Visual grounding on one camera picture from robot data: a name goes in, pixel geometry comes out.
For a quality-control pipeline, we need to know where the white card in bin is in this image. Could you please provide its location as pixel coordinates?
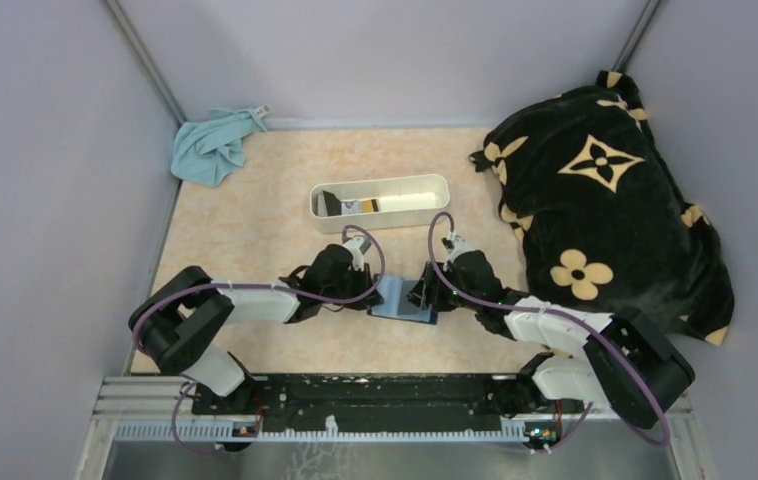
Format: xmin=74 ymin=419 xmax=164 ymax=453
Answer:
xmin=340 ymin=200 xmax=363 ymax=216

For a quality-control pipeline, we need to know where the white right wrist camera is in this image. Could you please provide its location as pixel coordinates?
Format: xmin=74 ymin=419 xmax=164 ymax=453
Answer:
xmin=441 ymin=232 xmax=474 ymax=259

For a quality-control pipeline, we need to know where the light blue cloth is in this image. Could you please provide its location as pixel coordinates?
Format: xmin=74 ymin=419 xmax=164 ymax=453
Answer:
xmin=170 ymin=104 xmax=271 ymax=188

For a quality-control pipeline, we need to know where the blue leather card holder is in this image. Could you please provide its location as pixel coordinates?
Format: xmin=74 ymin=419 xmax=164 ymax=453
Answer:
xmin=367 ymin=275 xmax=438 ymax=325

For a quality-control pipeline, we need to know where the aluminium frame rail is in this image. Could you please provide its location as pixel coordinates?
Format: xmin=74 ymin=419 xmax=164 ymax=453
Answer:
xmin=92 ymin=372 xmax=693 ymax=444

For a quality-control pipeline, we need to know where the white oval plastic bin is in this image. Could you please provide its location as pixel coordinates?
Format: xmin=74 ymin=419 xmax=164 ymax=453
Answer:
xmin=308 ymin=174 xmax=451 ymax=233

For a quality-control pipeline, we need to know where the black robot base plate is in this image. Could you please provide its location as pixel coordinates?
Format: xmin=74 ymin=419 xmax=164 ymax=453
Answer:
xmin=191 ymin=374 xmax=584 ymax=433

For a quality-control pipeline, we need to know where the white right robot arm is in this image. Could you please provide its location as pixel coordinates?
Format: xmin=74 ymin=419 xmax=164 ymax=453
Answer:
xmin=407 ymin=233 xmax=696 ymax=429

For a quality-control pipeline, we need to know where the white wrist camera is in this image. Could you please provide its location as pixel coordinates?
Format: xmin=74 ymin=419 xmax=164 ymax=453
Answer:
xmin=441 ymin=232 xmax=474 ymax=259
xmin=342 ymin=235 xmax=373 ymax=271

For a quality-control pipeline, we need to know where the grey card in holder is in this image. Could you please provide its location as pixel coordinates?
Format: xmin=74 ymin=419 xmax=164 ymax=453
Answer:
xmin=397 ymin=279 xmax=427 ymax=319

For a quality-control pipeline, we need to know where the black gold patterned blanket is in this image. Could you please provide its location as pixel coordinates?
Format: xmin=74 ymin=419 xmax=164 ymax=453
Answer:
xmin=470 ymin=71 xmax=735 ymax=346

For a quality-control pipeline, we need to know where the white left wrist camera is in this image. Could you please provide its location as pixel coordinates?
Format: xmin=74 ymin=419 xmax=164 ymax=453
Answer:
xmin=342 ymin=235 xmax=373 ymax=271

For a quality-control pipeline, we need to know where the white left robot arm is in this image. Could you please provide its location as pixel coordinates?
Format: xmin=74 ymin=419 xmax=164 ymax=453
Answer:
xmin=128 ymin=232 xmax=382 ymax=397

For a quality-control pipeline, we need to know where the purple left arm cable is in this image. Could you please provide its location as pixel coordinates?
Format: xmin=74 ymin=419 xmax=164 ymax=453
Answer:
xmin=131 ymin=225 xmax=387 ymax=458

